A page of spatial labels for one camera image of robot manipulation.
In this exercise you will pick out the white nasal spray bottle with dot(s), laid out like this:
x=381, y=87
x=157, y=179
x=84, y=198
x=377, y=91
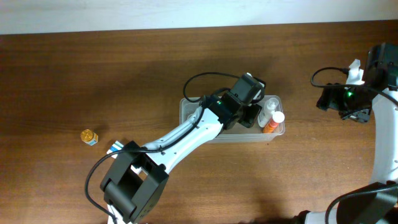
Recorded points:
x=268, y=109

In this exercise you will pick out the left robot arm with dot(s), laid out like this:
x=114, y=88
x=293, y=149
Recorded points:
x=137, y=177

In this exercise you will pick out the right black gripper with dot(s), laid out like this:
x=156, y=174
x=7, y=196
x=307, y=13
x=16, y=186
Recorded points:
x=329, y=101

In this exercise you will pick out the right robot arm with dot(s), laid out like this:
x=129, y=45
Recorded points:
x=369, y=92

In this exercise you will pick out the small gold lid jar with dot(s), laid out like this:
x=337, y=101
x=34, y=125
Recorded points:
x=89, y=137

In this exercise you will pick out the clear plastic container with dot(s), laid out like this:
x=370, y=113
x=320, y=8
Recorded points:
x=238, y=133

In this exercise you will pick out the white Panadol box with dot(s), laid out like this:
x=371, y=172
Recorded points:
x=117, y=146

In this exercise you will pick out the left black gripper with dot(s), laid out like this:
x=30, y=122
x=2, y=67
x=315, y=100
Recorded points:
x=252, y=115

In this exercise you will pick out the orange Redoxon tube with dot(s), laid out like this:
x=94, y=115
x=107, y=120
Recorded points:
x=277, y=118

